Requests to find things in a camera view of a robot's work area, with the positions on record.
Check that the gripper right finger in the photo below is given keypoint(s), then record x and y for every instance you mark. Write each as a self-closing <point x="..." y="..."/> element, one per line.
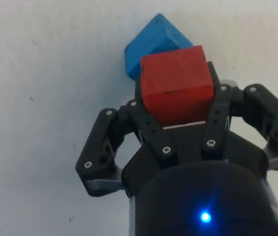
<point x="264" y="110"/>

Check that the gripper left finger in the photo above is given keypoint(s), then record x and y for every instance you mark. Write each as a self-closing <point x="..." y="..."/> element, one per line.
<point x="96" y="147"/>

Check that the red cube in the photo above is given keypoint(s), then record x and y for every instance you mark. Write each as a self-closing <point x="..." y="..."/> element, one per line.
<point x="175" y="81"/>

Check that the blue cube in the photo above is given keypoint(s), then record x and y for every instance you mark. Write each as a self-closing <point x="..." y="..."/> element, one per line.
<point x="151" y="41"/>

